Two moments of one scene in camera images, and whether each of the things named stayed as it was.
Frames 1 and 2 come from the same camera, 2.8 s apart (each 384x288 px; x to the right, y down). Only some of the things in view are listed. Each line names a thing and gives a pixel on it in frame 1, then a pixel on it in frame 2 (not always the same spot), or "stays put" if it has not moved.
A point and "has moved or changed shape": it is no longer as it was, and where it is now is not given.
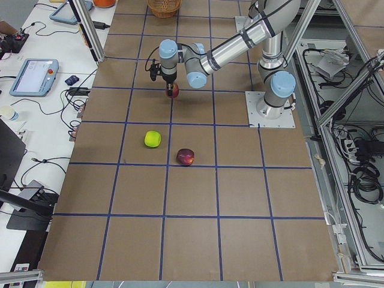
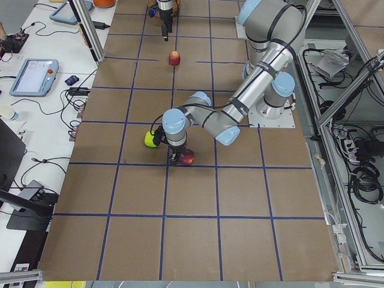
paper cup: [9, 112] stays put
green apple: [152, 138] stays put
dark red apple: [185, 156] stays put
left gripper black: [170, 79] → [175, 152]
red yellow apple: [175, 91] has moved or changed shape
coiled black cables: [366, 184] stays put
